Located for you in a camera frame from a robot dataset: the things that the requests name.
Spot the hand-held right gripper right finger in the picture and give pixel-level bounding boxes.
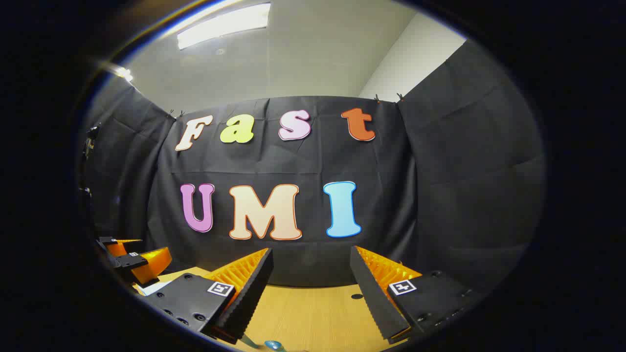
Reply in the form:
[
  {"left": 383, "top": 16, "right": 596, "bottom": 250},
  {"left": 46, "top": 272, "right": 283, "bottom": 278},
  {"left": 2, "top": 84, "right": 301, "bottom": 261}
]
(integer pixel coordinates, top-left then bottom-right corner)
[{"left": 349, "top": 245, "right": 485, "bottom": 345}]

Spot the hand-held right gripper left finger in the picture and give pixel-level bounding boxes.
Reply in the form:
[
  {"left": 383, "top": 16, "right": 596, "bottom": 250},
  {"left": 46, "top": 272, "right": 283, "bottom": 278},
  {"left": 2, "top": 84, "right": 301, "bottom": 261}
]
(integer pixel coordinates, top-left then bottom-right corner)
[{"left": 145, "top": 247, "right": 274, "bottom": 345}]

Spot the dark device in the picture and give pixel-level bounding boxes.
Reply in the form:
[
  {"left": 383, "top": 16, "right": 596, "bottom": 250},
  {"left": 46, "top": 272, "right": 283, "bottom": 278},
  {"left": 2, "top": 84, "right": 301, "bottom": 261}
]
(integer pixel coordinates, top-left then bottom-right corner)
[{"left": 83, "top": 125, "right": 101, "bottom": 159}]

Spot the black backdrop cloth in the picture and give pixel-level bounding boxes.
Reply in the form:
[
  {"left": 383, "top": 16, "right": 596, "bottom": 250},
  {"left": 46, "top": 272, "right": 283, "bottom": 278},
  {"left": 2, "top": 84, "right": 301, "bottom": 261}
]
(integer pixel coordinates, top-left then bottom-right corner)
[{"left": 81, "top": 39, "right": 546, "bottom": 294}]

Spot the ceiling light panel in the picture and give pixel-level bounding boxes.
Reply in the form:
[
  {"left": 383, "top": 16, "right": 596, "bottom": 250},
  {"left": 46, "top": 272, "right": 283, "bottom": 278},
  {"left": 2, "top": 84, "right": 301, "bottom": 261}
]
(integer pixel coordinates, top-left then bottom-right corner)
[
  {"left": 177, "top": 2, "right": 271, "bottom": 50},
  {"left": 110, "top": 64, "right": 134, "bottom": 83}
]

